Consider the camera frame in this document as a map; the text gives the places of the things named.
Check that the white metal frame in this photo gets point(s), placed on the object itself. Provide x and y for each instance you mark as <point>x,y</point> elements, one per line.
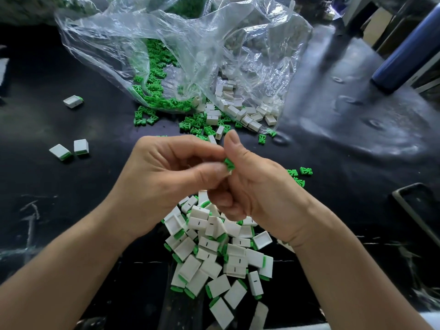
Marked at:
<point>356,7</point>

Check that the person's right hand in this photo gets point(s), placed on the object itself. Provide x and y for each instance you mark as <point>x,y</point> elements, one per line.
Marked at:
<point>265,189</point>

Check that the green plastic part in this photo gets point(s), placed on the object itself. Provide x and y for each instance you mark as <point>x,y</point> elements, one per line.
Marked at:
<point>229,163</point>

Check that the person's left hand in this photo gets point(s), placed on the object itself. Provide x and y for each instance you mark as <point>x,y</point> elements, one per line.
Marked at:
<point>161,182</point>

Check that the white paper sheet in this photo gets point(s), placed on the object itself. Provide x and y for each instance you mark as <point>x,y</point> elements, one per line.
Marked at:
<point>3,68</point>

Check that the clear plastic bag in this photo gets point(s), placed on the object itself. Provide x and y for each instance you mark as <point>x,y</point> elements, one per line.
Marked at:
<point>265,41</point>

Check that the pile of green clips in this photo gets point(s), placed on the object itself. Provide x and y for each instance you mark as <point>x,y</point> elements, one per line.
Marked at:
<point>155,86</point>

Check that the brown cardboard box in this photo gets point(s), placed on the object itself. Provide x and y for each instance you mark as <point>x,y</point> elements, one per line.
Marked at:
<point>378,25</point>

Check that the blue cylinder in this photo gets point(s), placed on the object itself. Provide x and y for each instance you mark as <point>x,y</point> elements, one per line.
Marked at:
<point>409,50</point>

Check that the pile of assembled white-green pieces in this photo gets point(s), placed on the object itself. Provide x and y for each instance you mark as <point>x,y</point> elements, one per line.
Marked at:
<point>216,264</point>

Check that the black smartphone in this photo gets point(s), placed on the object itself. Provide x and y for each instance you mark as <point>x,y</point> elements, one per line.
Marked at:
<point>421,213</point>

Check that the plastic bag full of green pieces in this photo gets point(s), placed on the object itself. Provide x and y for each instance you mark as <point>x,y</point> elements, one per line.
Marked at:
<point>189,3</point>

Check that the person's right forearm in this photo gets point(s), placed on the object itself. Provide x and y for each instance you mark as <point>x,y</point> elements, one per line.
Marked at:
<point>361,285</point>

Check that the assembled white-green part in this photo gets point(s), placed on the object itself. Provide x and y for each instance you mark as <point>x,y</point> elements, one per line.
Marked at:
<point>81,147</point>
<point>73,101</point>
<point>60,152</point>

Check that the empty white shell right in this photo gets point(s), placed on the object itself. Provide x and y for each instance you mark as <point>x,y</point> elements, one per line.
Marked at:
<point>286,245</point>

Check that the heap of white caps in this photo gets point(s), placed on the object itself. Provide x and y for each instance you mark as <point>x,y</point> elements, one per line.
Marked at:
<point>237,110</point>

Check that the person's left forearm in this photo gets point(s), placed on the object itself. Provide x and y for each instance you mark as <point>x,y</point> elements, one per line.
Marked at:
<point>62,278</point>

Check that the large bag of assembled pieces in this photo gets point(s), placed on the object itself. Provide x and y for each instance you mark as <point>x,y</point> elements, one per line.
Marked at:
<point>34,7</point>

